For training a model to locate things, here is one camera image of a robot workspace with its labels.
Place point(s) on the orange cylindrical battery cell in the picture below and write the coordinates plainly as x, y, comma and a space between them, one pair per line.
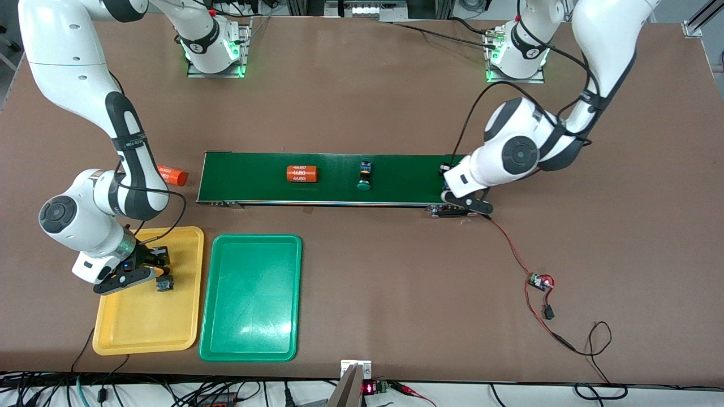
302, 173
176, 177

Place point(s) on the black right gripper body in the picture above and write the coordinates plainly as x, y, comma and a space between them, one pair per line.
148, 258

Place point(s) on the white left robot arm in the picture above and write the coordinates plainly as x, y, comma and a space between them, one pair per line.
520, 155

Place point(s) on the red display module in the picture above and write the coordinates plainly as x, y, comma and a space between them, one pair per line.
369, 388

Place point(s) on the aluminium frame profile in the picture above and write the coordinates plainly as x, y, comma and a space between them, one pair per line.
694, 27

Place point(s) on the red clip lead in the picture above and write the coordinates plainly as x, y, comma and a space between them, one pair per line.
404, 389

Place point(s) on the white box device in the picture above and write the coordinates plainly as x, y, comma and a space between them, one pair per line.
365, 8

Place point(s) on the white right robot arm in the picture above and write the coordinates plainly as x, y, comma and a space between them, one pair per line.
73, 45

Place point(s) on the small metal bracket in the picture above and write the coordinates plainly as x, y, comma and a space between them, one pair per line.
365, 370

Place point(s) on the green plastic tray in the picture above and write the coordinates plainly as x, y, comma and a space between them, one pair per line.
249, 299

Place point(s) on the green push button switch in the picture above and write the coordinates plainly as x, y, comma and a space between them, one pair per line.
365, 176

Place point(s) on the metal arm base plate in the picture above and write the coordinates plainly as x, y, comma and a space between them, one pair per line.
220, 74
515, 81

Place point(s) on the small green circuit board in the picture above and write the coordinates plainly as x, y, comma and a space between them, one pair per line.
539, 281

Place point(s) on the small black plug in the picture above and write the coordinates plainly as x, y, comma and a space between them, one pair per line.
547, 311

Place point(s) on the green conveyor belt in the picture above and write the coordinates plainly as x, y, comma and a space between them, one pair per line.
254, 181

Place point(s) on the yellow push button switch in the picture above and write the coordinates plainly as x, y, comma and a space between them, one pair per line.
164, 284

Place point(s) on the yellow plastic tray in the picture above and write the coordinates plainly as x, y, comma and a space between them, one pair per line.
141, 328

